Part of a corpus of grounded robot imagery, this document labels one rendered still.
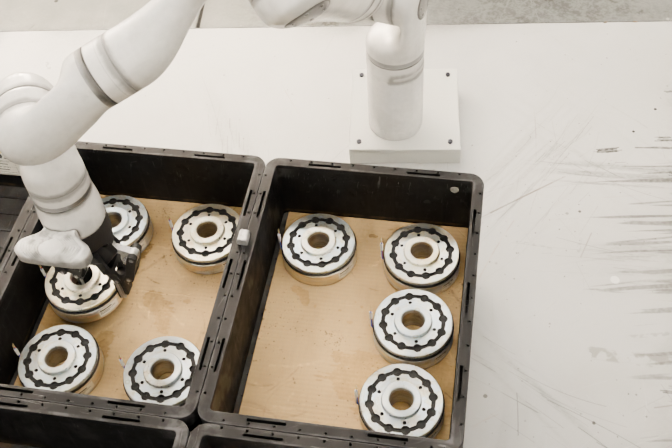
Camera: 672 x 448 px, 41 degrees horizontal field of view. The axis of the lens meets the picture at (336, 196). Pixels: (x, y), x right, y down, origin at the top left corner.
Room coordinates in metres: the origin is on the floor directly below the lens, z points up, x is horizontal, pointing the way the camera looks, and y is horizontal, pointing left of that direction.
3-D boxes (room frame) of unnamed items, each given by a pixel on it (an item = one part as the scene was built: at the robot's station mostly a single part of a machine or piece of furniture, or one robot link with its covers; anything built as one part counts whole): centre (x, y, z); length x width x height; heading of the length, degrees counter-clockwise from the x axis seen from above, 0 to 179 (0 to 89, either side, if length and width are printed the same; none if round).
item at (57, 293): (0.71, 0.35, 0.88); 0.10 x 0.10 x 0.01
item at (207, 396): (0.63, -0.01, 0.92); 0.40 x 0.30 x 0.02; 166
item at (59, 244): (0.69, 0.32, 1.05); 0.11 x 0.09 x 0.06; 165
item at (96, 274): (0.71, 0.35, 0.88); 0.05 x 0.05 x 0.01
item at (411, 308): (0.61, -0.08, 0.86); 0.05 x 0.05 x 0.01
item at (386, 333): (0.61, -0.08, 0.86); 0.10 x 0.10 x 0.01
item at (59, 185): (0.72, 0.32, 1.14); 0.09 x 0.07 x 0.15; 15
